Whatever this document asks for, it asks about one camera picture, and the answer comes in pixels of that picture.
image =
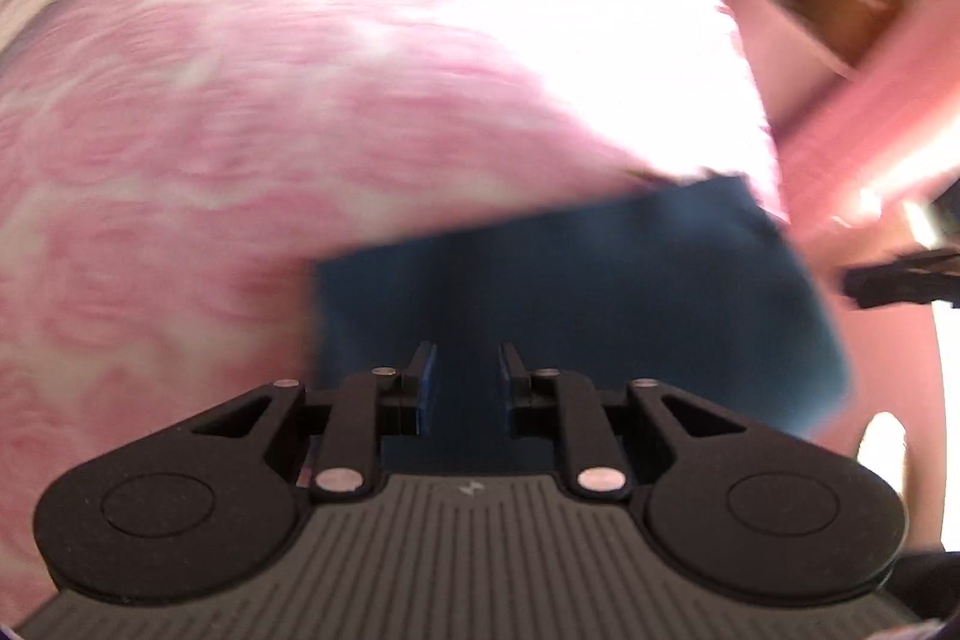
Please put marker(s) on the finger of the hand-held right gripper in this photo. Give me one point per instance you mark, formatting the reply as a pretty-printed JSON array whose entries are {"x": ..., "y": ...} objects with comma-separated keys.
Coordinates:
[{"x": 900, "y": 284}]

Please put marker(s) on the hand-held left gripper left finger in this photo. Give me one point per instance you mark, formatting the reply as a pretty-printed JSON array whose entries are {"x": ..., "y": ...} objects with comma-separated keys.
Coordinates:
[{"x": 428, "y": 389}]

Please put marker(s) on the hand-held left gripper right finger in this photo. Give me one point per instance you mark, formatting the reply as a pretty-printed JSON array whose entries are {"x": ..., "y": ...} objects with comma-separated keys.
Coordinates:
[{"x": 508, "y": 389}]

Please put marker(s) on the navy blue garment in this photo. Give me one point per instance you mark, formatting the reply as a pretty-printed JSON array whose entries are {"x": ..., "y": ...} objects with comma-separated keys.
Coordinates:
[{"x": 600, "y": 280}]

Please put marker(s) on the pink bed sheet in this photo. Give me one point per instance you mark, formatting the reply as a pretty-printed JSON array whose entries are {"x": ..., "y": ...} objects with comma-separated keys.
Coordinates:
[{"x": 847, "y": 160}]

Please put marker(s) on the pink patterned bedsheet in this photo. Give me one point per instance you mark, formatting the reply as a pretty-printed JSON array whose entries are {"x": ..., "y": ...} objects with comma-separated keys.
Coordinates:
[{"x": 315, "y": 100}]

